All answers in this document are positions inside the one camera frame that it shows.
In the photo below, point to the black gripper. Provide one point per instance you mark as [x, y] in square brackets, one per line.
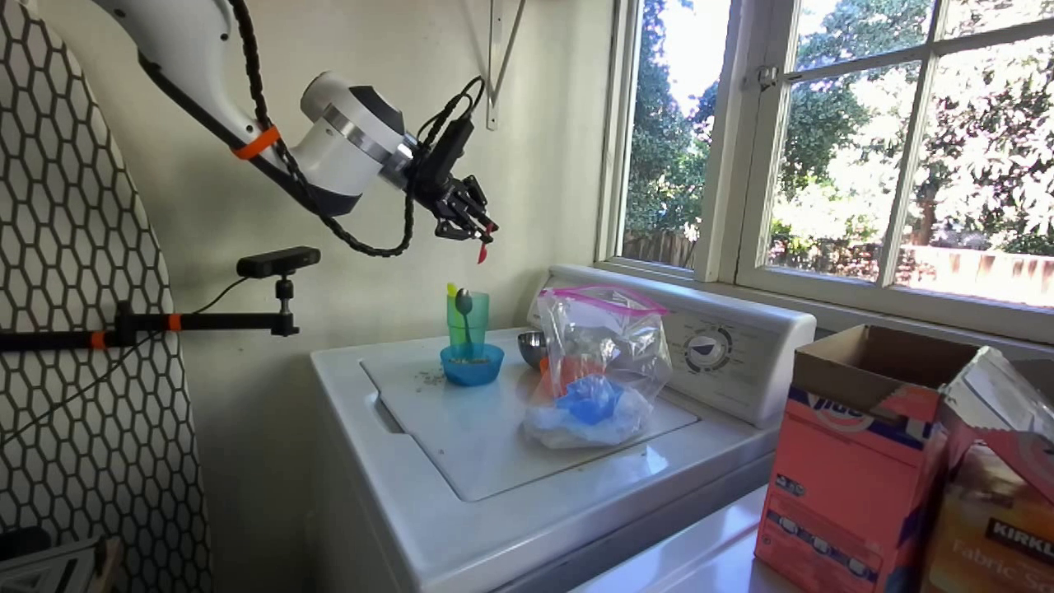
[460, 205]

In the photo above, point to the pink plastic spoon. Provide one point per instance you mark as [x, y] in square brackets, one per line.
[480, 252]

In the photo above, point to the orange plastic bowl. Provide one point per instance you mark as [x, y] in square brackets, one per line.
[547, 385]

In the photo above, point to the robot arm white silver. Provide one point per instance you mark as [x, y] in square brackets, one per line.
[203, 55]

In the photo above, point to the teal translucent plastic cup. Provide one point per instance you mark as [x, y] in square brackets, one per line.
[474, 313]

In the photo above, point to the small metal bowl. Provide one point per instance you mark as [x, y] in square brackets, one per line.
[531, 347]

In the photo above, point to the blue plastic bowl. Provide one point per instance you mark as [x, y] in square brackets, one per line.
[474, 367]

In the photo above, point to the blue scoop inside bag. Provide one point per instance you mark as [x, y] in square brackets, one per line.
[590, 399]

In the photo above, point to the yellow-green plastic spoon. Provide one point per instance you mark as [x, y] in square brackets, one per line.
[451, 318]

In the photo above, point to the clear zip plastic bag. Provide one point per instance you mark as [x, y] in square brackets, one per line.
[600, 330]

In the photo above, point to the white washing machine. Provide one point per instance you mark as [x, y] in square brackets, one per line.
[440, 489]

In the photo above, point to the black stand pole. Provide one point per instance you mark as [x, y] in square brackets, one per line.
[135, 325]

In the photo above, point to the hexagon patterned panel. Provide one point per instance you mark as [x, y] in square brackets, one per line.
[98, 436]

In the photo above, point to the brown cardboard box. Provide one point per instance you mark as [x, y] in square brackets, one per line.
[871, 434]

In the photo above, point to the kirkland box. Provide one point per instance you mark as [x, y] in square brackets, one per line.
[996, 518]

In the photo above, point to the black camera on stand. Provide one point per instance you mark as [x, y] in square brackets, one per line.
[276, 261]

